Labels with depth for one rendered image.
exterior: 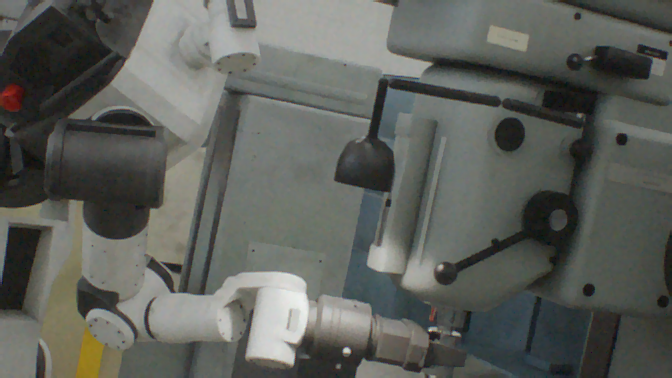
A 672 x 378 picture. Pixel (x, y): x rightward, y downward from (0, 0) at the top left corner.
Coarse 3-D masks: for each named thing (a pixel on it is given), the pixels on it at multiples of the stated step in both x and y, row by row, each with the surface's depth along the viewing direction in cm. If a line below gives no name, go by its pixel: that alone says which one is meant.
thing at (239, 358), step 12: (240, 348) 212; (300, 348) 199; (240, 360) 212; (300, 360) 195; (312, 360) 196; (240, 372) 211; (252, 372) 208; (264, 372) 204; (276, 372) 201; (288, 372) 197; (300, 372) 196; (312, 372) 197; (324, 372) 198; (336, 372) 199; (348, 372) 201
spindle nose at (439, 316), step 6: (432, 306) 161; (432, 312) 161; (438, 312) 160; (444, 312) 160; (450, 312) 159; (456, 312) 160; (432, 318) 161; (438, 318) 160; (444, 318) 160; (450, 318) 159; (456, 318) 160; (462, 318) 160; (444, 324) 160; (450, 324) 160; (456, 324) 160; (462, 324) 161
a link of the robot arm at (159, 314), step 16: (160, 272) 173; (144, 288) 170; (160, 288) 172; (128, 304) 168; (144, 304) 169; (160, 304) 168; (176, 304) 166; (192, 304) 165; (144, 320) 169; (160, 320) 167; (176, 320) 165; (192, 320) 164; (144, 336) 169; (160, 336) 168; (176, 336) 166; (192, 336) 165; (208, 336) 163
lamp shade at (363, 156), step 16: (352, 144) 142; (368, 144) 141; (384, 144) 143; (352, 160) 141; (368, 160) 141; (384, 160) 141; (336, 176) 143; (352, 176) 141; (368, 176) 140; (384, 176) 141
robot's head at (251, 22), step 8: (232, 0) 156; (248, 0) 158; (232, 8) 156; (248, 8) 157; (232, 16) 155; (248, 16) 157; (232, 24) 155; (240, 24) 156; (248, 24) 156; (256, 24) 157
